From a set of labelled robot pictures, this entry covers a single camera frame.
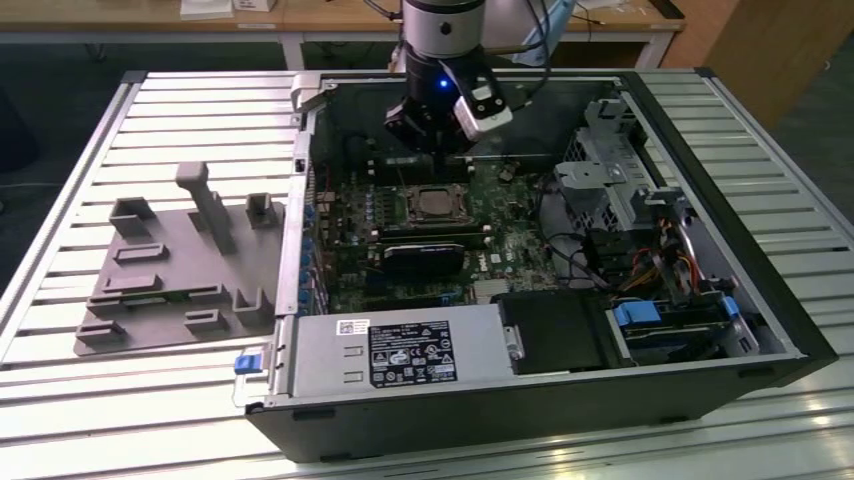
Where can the blue disk carrier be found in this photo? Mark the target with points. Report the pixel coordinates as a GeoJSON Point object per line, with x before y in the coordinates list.
{"type": "Point", "coordinates": [636, 312]}

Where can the small white box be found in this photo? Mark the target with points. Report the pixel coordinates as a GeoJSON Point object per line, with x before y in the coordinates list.
{"type": "Point", "coordinates": [253, 5]}

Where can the metal disk bay cage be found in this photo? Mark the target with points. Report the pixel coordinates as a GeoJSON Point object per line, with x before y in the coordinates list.
{"type": "Point", "coordinates": [600, 185]}

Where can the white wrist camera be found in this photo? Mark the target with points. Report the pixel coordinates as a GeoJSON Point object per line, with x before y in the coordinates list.
{"type": "Point", "coordinates": [483, 110]}

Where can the black pc case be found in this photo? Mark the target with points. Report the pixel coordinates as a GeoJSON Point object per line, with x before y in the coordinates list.
{"type": "Point", "coordinates": [467, 430]}

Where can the black ram stick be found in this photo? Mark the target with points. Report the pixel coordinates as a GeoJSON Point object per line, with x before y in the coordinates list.
{"type": "Point", "coordinates": [427, 228]}

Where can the wooden desk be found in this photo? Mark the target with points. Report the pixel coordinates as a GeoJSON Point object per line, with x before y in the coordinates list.
{"type": "Point", "coordinates": [133, 25]}

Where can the green ram stick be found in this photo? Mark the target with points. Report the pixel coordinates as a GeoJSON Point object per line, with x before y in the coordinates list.
{"type": "Point", "coordinates": [156, 299]}

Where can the grey power supply unit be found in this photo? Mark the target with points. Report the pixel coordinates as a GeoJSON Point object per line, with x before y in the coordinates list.
{"type": "Point", "coordinates": [320, 355]}

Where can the green motherboard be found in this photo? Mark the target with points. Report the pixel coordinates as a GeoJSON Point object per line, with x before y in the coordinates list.
{"type": "Point", "coordinates": [520, 240]}

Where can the black cpu socket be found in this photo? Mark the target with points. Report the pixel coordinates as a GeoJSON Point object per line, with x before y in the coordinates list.
{"type": "Point", "coordinates": [404, 220]}

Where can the silver square cpu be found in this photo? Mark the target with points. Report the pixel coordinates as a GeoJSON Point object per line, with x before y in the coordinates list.
{"type": "Point", "coordinates": [436, 203]}

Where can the silver chipset heatsink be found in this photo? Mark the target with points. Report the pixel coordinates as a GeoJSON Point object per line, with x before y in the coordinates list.
{"type": "Point", "coordinates": [492, 287]}

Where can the wooden cabinet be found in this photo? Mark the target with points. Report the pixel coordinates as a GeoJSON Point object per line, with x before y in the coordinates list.
{"type": "Point", "coordinates": [774, 50]}

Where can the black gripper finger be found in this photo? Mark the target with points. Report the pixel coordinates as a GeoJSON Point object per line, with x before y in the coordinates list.
{"type": "Point", "coordinates": [410, 125]}
{"type": "Point", "coordinates": [458, 160]}

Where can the grey parts rack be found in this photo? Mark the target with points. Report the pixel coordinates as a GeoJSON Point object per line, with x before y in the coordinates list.
{"type": "Point", "coordinates": [180, 280]}

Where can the blue case latch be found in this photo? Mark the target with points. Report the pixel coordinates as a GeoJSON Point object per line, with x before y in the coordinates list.
{"type": "Point", "coordinates": [247, 363]}

